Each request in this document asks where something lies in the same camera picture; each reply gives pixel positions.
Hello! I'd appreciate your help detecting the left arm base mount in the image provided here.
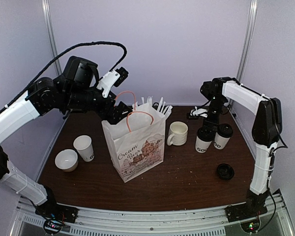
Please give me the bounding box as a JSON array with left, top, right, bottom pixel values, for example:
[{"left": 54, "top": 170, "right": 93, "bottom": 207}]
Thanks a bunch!
[{"left": 33, "top": 204, "right": 78, "bottom": 235}]

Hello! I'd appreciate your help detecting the bundle of wrapped white straws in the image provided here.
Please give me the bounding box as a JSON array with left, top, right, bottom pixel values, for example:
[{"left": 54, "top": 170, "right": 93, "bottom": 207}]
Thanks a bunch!
[{"left": 130, "top": 96, "right": 173, "bottom": 119}]

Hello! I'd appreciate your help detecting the white printed paper bag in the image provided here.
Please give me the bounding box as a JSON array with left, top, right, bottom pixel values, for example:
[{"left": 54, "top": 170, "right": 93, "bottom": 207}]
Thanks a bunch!
[{"left": 102, "top": 101, "right": 166, "bottom": 183}]

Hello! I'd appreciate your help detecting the cream ceramic mug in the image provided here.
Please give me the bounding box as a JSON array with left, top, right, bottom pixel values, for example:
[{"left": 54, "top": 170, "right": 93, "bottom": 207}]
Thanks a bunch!
[{"left": 167, "top": 121, "right": 188, "bottom": 146}]

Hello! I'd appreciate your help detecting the stack of black cup lids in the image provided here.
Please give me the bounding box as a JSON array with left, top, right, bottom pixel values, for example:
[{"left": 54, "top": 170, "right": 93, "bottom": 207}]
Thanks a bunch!
[{"left": 216, "top": 163, "right": 235, "bottom": 180}]

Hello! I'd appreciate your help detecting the white ceramic bowl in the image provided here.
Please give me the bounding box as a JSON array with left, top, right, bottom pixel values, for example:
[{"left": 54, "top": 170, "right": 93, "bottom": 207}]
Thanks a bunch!
[{"left": 55, "top": 149, "right": 78, "bottom": 172}]

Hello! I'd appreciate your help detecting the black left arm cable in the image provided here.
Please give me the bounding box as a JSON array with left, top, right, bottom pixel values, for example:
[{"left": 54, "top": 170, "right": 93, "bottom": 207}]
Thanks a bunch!
[{"left": 4, "top": 41, "right": 127, "bottom": 109}]

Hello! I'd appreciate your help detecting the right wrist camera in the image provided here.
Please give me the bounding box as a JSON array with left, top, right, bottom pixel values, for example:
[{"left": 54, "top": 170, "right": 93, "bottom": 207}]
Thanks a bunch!
[{"left": 186, "top": 106, "right": 207, "bottom": 120}]

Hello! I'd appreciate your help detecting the black cup lid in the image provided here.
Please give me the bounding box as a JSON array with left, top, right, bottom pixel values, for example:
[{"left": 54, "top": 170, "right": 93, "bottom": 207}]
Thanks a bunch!
[
  {"left": 197, "top": 127, "right": 216, "bottom": 142},
  {"left": 217, "top": 123, "right": 233, "bottom": 138}
]

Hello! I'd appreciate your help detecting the single white paper cup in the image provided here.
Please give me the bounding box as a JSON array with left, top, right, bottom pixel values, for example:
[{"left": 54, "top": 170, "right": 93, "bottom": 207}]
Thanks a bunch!
[{"left": 214, "top": 132, "right": 230, "bottom": 150}]

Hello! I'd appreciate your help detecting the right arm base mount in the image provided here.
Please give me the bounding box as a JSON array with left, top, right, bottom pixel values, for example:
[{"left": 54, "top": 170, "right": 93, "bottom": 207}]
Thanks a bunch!
[{"left": 225, "top": 204, "right": 267, "bottom": 234}]

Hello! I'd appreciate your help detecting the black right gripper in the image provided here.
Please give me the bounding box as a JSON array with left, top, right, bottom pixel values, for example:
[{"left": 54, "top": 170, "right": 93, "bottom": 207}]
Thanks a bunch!
[{"left": 203, "top": 95, "right": 227, "bottom": 139}]

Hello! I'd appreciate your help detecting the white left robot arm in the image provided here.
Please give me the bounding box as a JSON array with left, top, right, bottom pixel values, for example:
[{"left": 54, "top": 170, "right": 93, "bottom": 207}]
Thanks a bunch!
[{"left": 0, "top": 56, "right": 131, "bottom": 218}]

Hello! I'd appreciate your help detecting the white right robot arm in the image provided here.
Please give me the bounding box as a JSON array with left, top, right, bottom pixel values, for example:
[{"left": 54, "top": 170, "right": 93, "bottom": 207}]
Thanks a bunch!
[{"left": 195, "top": 77, "right": 282, "bottom": 217}]

